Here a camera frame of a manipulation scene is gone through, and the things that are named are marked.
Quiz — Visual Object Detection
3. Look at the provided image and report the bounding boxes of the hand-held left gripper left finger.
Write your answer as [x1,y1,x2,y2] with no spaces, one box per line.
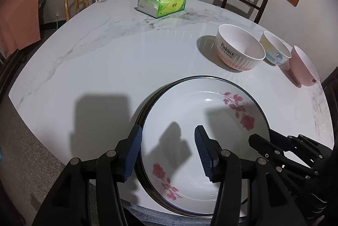
[31,124,143,226]

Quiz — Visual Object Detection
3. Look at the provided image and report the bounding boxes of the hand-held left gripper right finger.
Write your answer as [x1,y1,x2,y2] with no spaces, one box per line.
[195,125,308,226]

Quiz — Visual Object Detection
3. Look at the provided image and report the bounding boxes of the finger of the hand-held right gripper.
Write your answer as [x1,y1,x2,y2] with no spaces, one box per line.
[269,130,332,164]
[248,133,318,179]

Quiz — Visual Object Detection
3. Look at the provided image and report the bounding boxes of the white plate with pink flowers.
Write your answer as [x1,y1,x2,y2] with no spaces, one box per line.
[141,80,271,217]

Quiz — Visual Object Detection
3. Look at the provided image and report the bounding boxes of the large blue floral plate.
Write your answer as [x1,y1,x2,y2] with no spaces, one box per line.
[134,75,272,217]

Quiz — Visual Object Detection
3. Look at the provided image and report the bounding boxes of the pink bowl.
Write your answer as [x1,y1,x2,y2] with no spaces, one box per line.
[289,45,320,87]

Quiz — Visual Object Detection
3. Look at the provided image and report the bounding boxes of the small yellow and blue bowl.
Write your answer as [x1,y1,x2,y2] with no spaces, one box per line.
[260,31,292,66]

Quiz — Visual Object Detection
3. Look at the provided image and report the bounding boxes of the white ribbed bowl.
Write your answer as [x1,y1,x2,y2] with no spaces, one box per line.
[216,24,266,72]

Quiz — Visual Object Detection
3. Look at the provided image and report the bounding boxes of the person's grey trousers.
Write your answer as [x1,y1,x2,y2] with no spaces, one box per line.
[127,205,212,226]

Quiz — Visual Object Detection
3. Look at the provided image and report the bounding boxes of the dark carved wooden chair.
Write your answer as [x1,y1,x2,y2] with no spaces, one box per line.
[321,66,338,116]

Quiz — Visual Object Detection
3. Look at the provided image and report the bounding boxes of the dark curved wooden chair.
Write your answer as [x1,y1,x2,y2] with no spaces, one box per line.
[0,50,29,100]

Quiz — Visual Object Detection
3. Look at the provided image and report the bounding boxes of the green tissue pack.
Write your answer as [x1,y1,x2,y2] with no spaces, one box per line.
[137,0,187,19]

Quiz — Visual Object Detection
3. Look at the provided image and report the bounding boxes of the orange cloth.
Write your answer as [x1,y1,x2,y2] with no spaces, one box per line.
[0,0,42,56]

